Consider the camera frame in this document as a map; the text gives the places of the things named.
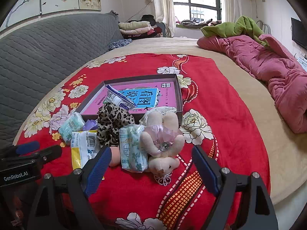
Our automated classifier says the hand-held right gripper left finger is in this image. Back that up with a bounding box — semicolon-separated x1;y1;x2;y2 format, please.
24;146;113;230

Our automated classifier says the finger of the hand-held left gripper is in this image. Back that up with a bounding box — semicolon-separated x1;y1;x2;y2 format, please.
15;141;40;156
29;145;63;167

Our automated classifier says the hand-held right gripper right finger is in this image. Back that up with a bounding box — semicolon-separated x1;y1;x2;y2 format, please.
191;145;279;230

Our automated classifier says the pink soft sponge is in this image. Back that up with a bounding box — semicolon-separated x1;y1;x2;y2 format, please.
109;147;120;167

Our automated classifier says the white yellow plastic packet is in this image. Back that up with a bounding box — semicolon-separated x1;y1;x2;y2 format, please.
71;130;106;180

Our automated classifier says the green tissue packet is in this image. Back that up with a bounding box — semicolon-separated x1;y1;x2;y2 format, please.
119;124;149;173
58;112;86;145

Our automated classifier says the silver crown charm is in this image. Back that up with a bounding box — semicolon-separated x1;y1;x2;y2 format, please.
153;171;174;186

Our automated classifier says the purple scrunchie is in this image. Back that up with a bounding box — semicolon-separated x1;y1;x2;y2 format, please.
83;119;99;132

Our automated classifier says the leopard print cloth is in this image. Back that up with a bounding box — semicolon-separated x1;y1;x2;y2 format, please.
97;102;136;147

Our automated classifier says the cardboard box with pink base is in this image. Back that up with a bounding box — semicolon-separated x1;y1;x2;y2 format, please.
79;74;184;125

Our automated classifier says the white lace cloth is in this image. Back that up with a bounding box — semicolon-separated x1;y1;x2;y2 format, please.
139;106;178;125

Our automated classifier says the white blue plastic packet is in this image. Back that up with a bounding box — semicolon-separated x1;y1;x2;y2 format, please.
106;84;138;111

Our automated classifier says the red floral blanket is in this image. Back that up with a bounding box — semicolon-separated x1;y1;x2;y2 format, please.
13;54;271;230

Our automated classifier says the bed with beige sheet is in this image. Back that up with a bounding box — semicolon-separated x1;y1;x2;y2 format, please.
82;36;307;205

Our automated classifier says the pink quilt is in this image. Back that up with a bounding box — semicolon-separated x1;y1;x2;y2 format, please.
197;34;307;135

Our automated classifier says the blue patterned cloth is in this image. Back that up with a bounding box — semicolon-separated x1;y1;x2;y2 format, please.
109;39;133;51

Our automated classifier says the pink folded blanket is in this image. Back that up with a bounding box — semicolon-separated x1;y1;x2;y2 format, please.
120;27;154;35

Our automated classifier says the white cabinet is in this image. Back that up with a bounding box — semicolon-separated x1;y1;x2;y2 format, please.
297;52;307;68

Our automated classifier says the green blanket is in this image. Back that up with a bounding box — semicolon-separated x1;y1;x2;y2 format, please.
200;16;271;48

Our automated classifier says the pile of dark clothes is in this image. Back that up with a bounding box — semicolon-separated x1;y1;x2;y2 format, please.
176;18;221;27

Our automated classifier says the dark red clothes pile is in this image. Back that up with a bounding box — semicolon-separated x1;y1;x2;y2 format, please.
146;24;166;39

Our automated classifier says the cream folded blanket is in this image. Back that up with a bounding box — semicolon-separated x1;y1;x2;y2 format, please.
118;21;151;30

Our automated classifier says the black television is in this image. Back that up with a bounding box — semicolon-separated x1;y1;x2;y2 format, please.
291;17;307;50

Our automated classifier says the white curtain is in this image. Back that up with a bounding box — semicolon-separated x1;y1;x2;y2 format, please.
150;0;177;38
219;0;242;24

